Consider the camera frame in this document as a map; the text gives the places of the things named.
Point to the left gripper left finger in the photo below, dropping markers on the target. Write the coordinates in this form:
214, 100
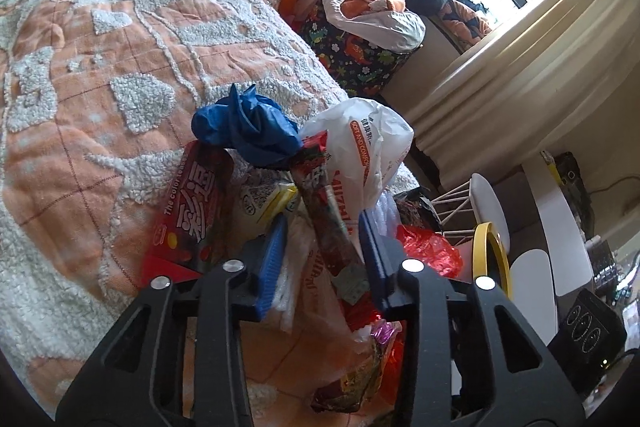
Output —
174, 357

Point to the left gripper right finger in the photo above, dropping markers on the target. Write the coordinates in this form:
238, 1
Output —
470, 357

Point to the magenta yellow snack bag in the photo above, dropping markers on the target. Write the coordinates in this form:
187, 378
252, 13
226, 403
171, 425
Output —
348, 393

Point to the red plastic bag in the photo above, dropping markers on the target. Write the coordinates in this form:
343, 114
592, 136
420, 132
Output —
430, 248

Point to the brown chocolate bar wrapper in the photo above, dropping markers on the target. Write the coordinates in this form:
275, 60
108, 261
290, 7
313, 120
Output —
310, 174

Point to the blue plastic bag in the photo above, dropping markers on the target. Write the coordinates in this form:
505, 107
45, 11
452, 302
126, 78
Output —
252, 124

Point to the yellow rimmed trash bin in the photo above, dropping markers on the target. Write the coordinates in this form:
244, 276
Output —
489, 257

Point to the white vanity desk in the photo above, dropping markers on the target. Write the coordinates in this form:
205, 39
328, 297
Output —
547, 280

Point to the dark bag on desk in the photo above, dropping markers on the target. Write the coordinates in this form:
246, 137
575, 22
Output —
575, 192

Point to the red candy box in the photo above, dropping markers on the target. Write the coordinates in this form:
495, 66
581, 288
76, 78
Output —
183, 245

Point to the yellow white snack packet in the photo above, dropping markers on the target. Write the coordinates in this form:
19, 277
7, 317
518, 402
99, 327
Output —
257, 205

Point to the white orange shopping bag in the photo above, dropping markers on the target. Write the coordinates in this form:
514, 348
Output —
366, 143

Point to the cream curtain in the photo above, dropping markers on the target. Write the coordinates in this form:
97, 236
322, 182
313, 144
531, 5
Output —
526, 85

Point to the dinosaur print laundry basket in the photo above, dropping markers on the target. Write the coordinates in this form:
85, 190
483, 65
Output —
358, 66

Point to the orange white tufted blanket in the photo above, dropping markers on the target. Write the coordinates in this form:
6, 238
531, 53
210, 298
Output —
97, 98

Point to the white bag with clothes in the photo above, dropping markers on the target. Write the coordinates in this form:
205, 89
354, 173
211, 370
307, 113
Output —
387, 24

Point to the white wire stool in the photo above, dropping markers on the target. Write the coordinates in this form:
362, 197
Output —
472, 203

